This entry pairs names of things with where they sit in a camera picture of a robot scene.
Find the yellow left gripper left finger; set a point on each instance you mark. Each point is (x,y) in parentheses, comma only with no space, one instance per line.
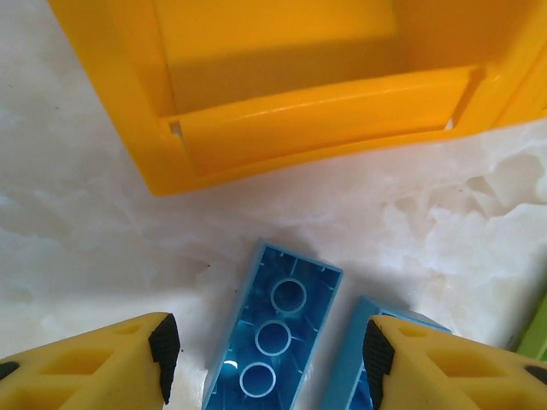
(85,371)

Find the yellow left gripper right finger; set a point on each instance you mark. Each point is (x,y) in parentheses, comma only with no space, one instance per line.
(448,376)

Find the green lego brick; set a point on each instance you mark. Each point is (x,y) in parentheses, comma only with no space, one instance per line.
(536,333)

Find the blue lego brick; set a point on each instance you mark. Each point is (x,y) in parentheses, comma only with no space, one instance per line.
(273,337)
(352,363)

